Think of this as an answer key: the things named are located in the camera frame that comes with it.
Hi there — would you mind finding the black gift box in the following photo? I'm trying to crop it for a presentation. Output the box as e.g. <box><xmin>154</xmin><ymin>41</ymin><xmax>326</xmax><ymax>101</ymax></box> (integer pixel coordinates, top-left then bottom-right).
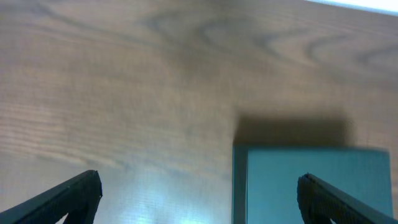
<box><xmin>231</xmin><ymin>145</ymin><xmax>394</xmax><ymax>224</ymax></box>

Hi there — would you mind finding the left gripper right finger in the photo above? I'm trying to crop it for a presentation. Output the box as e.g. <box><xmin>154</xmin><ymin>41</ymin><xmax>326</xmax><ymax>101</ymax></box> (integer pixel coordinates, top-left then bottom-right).
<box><xmin>297</xmin><ymin>174</ymin><xmax>397</xmax><ymax>224</ymax></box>

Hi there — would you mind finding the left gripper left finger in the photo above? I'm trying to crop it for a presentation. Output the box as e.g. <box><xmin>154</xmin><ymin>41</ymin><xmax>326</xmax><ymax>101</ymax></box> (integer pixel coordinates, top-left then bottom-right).
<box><xmin>1</xmin><ymin>170</ymin><xmax>103</xmax><ymax>224</ymax></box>

